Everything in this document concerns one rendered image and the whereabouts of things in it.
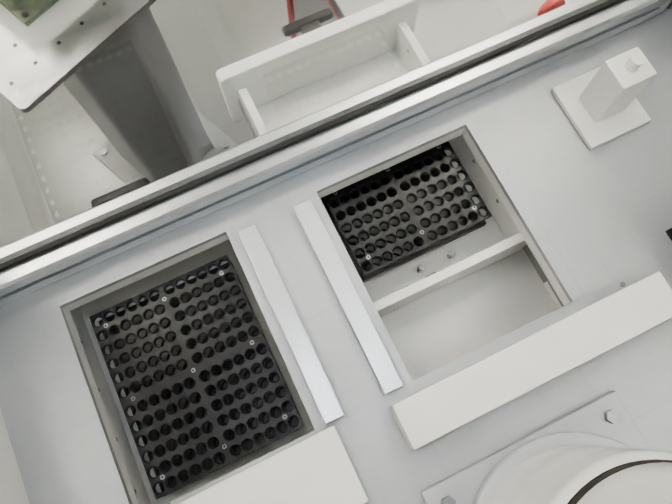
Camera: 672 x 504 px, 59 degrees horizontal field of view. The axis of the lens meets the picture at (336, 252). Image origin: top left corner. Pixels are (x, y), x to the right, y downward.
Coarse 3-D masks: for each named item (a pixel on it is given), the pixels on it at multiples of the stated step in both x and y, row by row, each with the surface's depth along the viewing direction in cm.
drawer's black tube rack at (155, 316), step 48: (192, 288) 71; (240, 288) 71; (96, 336) 70; (144, 336) 73; (192, 336) 70; (240, 336) 73; (144, 384) 69; (192, 384) 72; (240, 384) 68; (144, 432) 67; (192, 432) 70; (240, 432) 70; (288, 432) 67; (192, 480) 65
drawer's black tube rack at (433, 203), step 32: (416, 160) 76; (448, 160) 76; (352, 192) 78; (384, 192) 75; (416, 192) 75; (448, 192) 75; (352, 224) 74; (384, 224) 77; (416, 224) 74; (448, 224) 77; (480, 224) 77; (352, 256) 75; (384, 256) 75; (416, 256) 76
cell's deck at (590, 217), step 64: (576, 64) 75; (448, 128) 72; (512, 128) 72; (640, 128) 72; (320, 192) 71; (512, 192) 70; (576, 192) 70; (640, 192) 70; (128, 256) 68; (576, 256) 68; (640, 256) 68; (0, 320) 66; (64, 320) 66; (320, 320) 66; (0, 384) 64; (64, 384) 64; (576, 384) 64; (640, 384) 64; (64, 448) 62; (384, 448) 62; (448, 448) 62
